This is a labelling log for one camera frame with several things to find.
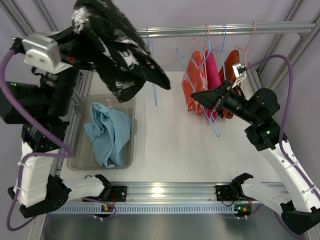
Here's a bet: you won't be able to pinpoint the pink hanger rightmost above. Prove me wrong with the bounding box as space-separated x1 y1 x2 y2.
236 20 258 91

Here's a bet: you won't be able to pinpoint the light blue trousers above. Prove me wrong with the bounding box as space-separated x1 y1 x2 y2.
84 102 132 168

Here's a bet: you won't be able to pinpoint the orange red patterned garment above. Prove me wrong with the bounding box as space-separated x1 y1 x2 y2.
181 50 206 116

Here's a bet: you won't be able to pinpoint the left aluminium frame post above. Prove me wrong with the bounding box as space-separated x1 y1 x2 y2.
0 0 87 176

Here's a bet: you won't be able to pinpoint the magenta garment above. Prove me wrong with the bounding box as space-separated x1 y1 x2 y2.
203 49 222 121

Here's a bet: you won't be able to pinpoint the right aluminium frame post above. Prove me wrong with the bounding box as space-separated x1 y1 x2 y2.
243 0 320 106

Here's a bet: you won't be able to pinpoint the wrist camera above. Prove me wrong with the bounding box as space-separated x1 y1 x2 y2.
232 63 247 88
21 33 73 75

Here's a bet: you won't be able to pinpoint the clear plastic bin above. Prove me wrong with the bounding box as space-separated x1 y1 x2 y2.
67 94 137 170

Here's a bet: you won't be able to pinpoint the aluminium frame post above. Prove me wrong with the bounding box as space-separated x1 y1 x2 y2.
0 0 87 176
243 0 320 106

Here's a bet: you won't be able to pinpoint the aluminium hanging rail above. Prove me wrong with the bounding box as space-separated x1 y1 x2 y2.
34 20 316 45

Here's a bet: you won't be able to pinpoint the slotted cable duct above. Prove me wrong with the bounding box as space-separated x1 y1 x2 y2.
53 202 252 215

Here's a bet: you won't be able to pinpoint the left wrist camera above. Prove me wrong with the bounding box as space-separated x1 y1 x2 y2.
21 33 73 75

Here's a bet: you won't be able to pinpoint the pink hanger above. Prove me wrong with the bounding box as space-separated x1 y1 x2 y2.
236 20 258 91
194 24 213 90

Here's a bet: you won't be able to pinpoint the light blue wire hanger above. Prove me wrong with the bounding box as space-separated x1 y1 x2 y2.
146 27 158 107

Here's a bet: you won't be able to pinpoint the orange yellow patterned garment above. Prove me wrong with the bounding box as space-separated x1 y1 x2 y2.
217 49 242 120

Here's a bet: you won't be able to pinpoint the black white patterned garment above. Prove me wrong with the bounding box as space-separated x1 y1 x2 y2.
59 0 171 103

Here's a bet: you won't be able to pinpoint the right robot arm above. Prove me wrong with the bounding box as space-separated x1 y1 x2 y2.
191 81 320 235

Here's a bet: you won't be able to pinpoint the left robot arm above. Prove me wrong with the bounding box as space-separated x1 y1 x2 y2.
0 36 112 219

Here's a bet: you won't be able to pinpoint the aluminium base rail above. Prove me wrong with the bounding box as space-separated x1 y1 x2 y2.
82 181 288 203

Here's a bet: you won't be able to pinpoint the pink hanger middle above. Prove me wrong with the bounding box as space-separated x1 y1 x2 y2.
194 24 213 90

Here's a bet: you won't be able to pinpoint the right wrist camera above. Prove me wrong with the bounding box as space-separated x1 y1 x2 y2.
232 63 247 88

